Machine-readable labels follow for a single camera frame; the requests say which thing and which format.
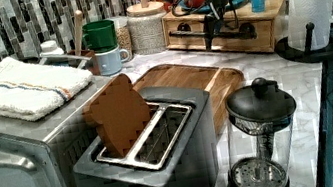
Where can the black drawer handle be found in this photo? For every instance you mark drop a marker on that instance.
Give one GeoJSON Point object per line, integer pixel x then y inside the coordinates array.
{"type": "Point", "coordinates": [245, 31]}

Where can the jar with wooden lid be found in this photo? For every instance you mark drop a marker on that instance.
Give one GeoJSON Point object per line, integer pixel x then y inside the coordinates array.
{"type": "Point", "coordinates": [146, 27]}

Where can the wooden drawer box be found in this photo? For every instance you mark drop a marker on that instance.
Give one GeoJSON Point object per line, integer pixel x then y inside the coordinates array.
{"type": "Point", "coordinates": [268, 25]}

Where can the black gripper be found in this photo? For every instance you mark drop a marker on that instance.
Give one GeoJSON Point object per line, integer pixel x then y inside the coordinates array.
{"type": "Point", "coordinates": [213, 20]}

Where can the wooden serving tray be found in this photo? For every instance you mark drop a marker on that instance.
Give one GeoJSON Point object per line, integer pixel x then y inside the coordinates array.
{"type": "Point", "coordinates": [219, 82]}

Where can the clear lidded glass jar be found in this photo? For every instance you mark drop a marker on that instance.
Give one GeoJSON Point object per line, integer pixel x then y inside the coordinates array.
{"type": "Point", "coordinates": [122, 36]}

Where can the white capped bottle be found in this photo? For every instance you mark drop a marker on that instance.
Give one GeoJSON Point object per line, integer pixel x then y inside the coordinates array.
{"type": "Point", "coordinates": [50, 48]}

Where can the blue plate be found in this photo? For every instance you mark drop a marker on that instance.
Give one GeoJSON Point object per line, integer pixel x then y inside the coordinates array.
{"type": "Point", "coordinates": [207, 9]}

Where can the brown toast slice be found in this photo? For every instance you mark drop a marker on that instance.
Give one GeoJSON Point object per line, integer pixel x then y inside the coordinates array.
{"type": "Point", "coordinates": [119, 115]}

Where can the green mug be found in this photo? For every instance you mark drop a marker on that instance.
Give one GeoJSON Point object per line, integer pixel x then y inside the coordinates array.
{"type": "Point", "coordinates": [99, 36]}

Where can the wooden spoon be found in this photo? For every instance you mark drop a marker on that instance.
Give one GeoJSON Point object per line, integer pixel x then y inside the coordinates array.
{"type": "Point", "coordinates": [78, 32]}

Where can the white striped dish towel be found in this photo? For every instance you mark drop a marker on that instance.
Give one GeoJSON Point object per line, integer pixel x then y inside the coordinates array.
{"type": "Point", "coordinates": [31, 91]}

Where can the black paper towel holder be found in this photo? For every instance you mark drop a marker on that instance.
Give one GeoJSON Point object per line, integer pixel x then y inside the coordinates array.
{"type": "Point", "coordinates": [307, 55]}

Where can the glass french press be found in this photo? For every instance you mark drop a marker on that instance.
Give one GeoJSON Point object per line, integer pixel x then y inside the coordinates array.
{"type": "Point", "coordinates": [259, 135]}

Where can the brown wooden utensil box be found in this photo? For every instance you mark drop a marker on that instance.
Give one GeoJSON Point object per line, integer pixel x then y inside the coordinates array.
{"type": "Point", "coordinates": [87, 60]}

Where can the light blue mug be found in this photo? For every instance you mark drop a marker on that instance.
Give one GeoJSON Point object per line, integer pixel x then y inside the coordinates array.
{"type": "Point", "coordinates": [111, 62]}

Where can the black two-slot toaster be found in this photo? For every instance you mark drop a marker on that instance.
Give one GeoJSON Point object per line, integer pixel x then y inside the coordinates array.
{"type": "Point", "coordinates": [176, 149]}

